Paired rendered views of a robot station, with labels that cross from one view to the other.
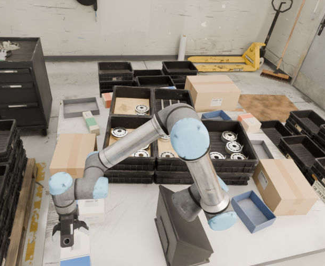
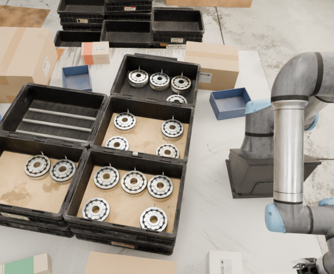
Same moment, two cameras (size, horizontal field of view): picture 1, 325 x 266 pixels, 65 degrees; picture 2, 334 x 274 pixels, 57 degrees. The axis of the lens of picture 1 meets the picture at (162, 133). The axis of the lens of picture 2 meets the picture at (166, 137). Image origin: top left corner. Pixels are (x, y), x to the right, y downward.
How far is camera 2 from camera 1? 1.15 m
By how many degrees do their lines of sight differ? 52
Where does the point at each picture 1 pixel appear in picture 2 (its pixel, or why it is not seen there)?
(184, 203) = (270, 147)
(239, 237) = not seen: hidden behind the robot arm
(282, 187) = (225, 64)
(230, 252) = not seen: hidden behind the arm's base
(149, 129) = (302, 117)
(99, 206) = (231, 258)
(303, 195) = (234, 54)
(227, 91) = (43, 41)
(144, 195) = (197, 203)
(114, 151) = (301, 176)
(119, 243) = (263, 242)
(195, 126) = not seen: outside the picture
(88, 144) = (119, 265)
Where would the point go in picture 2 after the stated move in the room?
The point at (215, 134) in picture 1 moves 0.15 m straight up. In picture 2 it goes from (125, 89) to (123, 67)
